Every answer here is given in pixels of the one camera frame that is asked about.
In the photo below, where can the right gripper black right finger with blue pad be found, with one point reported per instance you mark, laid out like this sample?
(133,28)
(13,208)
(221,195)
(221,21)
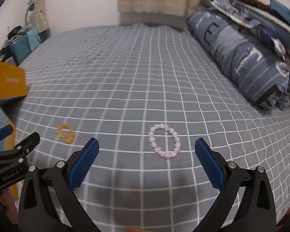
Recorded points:
(256,210)

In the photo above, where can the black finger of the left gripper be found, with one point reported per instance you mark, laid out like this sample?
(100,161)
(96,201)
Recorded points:
(19,152)

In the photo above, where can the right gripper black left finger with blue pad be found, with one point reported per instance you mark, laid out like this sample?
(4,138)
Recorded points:
(37,211)

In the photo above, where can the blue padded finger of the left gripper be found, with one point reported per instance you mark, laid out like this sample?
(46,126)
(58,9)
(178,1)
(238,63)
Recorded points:
(6,131)

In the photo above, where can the open yellow white jewelry box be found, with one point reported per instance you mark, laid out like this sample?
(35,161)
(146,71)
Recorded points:
(12,88)

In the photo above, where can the person's left hand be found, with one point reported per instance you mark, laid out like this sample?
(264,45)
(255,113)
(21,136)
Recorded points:
(8,205)

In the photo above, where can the teal suitcase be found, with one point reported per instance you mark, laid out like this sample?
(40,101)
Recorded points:
(24,45)

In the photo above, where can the blue desk lamp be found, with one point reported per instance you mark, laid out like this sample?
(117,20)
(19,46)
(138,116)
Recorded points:
(31,8)

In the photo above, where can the beige side curtain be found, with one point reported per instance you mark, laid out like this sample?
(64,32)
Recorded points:
(40,17)

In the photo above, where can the blue patterned rolled duvet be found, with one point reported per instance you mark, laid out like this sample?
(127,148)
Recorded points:
(260,74)

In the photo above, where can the grey checked bed sheet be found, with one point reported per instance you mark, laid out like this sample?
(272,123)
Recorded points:
(146,94)

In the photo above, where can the patterned pillow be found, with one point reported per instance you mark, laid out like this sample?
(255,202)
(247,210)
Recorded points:
(268,23)

